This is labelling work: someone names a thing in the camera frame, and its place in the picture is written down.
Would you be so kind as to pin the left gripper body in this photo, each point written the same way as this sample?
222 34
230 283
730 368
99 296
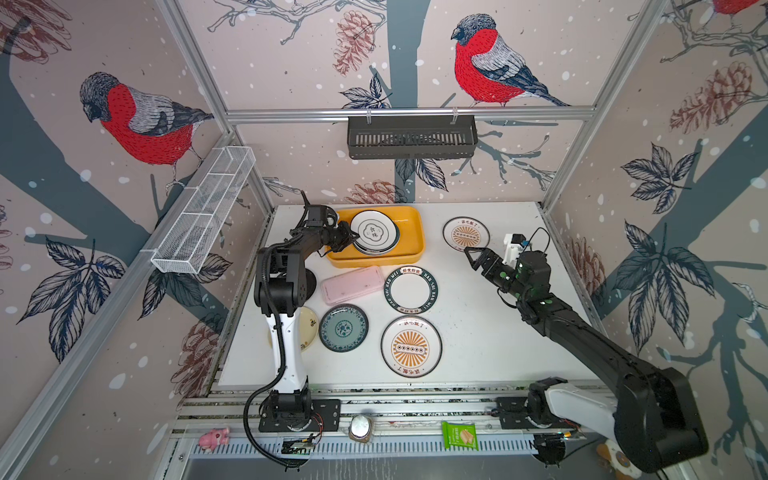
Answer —
337 238

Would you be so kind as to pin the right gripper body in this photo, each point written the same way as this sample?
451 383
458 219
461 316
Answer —
500 274

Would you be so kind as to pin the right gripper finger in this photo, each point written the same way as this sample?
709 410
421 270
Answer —
475 263
477 252

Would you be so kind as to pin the white plate emblem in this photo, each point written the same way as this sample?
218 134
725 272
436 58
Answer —
375 226

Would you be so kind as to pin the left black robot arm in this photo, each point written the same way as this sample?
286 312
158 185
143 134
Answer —
281 288

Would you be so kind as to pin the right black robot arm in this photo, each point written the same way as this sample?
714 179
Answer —
653 417

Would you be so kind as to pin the small orange sunburst plate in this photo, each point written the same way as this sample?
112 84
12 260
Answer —
462 232

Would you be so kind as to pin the pink rectangular box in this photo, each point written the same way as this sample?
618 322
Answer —
348 286

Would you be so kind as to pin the black round plate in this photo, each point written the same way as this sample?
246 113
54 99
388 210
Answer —
309 284

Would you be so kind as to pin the small green rim plate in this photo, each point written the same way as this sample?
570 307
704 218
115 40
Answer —
411 290

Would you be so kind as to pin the pale yellow plate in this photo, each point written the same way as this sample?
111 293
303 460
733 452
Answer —
308 327

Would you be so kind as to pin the teal patterned plate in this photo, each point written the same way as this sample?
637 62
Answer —
343 328

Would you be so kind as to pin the large orange sunburst plate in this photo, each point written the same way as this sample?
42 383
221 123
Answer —
411 346

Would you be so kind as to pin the green snack packet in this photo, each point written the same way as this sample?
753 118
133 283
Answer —
459 435

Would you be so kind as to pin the brown white flower toy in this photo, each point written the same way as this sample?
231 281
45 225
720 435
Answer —
617 461

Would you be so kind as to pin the pink pig toy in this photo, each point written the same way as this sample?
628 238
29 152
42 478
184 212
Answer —
213 439

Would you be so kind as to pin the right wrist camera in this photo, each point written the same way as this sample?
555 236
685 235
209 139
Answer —
515 245

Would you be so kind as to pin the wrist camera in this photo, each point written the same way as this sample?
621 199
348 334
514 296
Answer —
515 245
319 216

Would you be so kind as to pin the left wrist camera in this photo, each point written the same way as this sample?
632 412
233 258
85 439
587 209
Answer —
319 216

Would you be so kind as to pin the black wall basket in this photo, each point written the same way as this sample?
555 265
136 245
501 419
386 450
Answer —
411 137

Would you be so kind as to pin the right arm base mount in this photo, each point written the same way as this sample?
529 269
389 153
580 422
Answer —
513 414

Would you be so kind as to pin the white wire mesh shelf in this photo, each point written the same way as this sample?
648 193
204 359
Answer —
194 232

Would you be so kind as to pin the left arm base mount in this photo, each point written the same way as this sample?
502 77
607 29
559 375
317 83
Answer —
323 414

